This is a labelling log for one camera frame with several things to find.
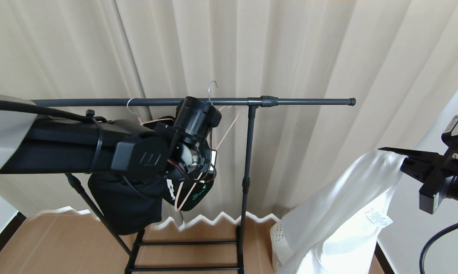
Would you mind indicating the pink clothes hanger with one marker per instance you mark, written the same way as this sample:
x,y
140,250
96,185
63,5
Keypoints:
x,y
158,120
227,127

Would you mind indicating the black shorts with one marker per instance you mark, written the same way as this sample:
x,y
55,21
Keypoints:
x,y
126,205

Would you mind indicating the white printed t-shirt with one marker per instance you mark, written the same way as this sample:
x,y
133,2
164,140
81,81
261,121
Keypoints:
x,y
339,213

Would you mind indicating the beige curtain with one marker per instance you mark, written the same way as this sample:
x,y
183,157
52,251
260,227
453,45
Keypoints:
x,y
289,45

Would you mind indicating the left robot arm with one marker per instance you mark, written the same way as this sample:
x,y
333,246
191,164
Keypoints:
x,y
61,148

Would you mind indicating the white laundry basket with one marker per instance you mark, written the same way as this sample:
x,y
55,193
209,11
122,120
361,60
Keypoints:
x,y
280,239

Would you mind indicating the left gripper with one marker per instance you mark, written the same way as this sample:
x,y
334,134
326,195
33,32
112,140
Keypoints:
x,y
192,160

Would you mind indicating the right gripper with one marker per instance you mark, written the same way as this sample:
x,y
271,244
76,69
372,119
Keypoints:
x,y
434,198

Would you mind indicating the black clothes rack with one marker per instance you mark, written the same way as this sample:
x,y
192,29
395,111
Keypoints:
x,y
297,101

